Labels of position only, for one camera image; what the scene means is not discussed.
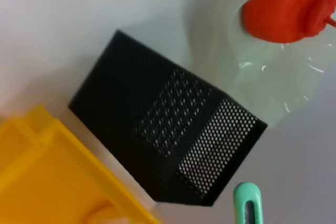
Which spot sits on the green utility knife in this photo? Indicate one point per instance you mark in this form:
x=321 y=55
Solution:
x=248 y=192

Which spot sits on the orange fruit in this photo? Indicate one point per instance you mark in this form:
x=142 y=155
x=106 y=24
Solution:
x=283 y=6

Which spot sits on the black mesh pen holder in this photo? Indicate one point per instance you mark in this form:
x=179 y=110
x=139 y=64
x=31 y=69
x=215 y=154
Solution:
x=126 y=98

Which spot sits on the translucent green fruit bowl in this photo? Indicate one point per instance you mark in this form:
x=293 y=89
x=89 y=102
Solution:
x=262 y=64

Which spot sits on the yellow plastic bin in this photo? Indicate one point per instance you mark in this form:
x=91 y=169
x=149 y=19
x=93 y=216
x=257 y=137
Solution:
x=52 y=176

